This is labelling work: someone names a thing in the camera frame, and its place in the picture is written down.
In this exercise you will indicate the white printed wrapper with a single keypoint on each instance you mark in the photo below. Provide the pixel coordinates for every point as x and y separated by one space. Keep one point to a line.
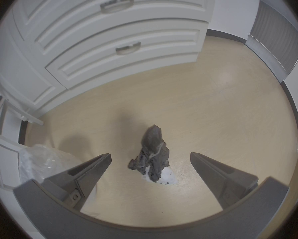
169 177

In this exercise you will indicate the white chair with grey cushions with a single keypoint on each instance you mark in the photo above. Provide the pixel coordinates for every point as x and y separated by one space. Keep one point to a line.
4 138

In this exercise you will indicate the white wardrobe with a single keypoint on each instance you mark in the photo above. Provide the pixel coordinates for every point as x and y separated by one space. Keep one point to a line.
101 28

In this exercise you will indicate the clear plastic bag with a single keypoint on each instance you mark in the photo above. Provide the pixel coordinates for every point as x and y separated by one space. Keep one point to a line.
36 159

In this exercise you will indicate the grey curtain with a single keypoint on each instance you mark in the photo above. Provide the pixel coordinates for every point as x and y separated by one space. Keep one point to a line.
276 38

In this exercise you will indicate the white trash bin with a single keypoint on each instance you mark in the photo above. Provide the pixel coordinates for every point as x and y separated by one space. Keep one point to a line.
90 198

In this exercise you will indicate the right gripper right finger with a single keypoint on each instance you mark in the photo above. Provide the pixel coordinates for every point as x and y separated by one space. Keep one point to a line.
221 183

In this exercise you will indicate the crumpled black plastic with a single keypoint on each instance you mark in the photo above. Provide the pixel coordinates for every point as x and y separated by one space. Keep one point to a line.
152 148

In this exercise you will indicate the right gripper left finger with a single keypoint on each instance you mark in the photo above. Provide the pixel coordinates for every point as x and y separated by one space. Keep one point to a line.
89 178

